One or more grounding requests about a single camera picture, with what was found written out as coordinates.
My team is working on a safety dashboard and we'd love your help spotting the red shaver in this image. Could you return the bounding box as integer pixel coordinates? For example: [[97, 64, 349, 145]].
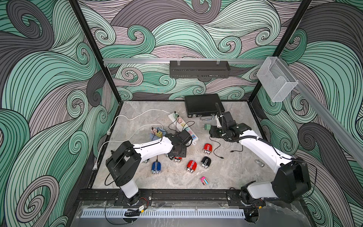
[[174, 157, 182, 163], [202, 143, 213, 155], [186, 160, 197, 173]]

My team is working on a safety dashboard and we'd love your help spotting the blue shaver front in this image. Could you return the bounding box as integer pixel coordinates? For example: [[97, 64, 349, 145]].
[[151, 161, 161, 174]]

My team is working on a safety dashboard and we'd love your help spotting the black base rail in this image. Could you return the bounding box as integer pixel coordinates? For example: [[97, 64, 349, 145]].
[[76, 188, 301, 209]]

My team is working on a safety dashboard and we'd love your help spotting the black wall shelf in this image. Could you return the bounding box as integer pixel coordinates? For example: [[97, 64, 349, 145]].
[[169, 60, 231, 81]]

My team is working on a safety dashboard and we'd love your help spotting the aluminium wall rail back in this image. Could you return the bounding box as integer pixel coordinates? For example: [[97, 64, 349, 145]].
[[103, 58, 265, 64]]

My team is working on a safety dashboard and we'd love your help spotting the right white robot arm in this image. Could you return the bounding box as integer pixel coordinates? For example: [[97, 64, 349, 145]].
[[209, 112, 312, 204]]

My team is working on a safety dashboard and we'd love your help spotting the green charger adapter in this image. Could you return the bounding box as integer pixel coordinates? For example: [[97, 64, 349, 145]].
[[204, 124, 211, 131]]

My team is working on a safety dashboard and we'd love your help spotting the black shaver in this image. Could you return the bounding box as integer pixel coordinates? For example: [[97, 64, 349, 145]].
[[200, 156, 211, 168]]

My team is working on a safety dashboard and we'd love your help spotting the white slotted cable duct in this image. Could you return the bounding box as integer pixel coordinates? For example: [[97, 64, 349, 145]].
[[80, 208, 245, 218]]

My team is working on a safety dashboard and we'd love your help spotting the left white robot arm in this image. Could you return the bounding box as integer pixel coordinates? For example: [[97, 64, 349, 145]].
[[105, 130, 193, 200]]

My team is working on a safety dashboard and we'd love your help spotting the black briefcase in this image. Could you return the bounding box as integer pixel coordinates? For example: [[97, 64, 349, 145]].
[[184, 94, 225, 118]]

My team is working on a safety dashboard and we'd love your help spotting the aluminium wall rail right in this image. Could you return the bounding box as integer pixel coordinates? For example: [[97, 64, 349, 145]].
[[281, 60, 363, 166]]

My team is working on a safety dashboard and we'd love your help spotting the white power strip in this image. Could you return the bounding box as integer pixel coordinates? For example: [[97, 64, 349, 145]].
[[168, 112, 199, 145]]

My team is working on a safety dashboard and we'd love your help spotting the aluminium wall rail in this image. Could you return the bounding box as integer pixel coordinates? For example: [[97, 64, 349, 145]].
[[103, 58, 265, 64], [281, 60, 363, 166]]

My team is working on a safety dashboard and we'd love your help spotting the white power cord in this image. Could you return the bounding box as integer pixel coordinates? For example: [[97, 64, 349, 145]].
[[93, 108, 171, 171]]

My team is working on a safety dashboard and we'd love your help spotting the yellow charger adapter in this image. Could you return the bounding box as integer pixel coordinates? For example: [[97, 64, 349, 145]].
[[155, 131, 163, 138]]

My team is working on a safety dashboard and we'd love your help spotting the silver metal knob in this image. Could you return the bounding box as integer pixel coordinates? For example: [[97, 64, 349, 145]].
[[255, 159, 265, 167]]

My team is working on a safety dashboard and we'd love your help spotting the light blue socket cube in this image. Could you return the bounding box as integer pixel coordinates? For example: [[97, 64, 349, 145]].
[[150, 127, 167, 141]]

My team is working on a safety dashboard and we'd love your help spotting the pink striped small box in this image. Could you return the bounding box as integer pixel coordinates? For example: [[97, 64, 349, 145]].
[[200, 176, 209, 185]]

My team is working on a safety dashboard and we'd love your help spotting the clear acrylic wall box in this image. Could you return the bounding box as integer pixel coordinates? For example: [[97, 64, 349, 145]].
[[257, 57, 298, 102]]

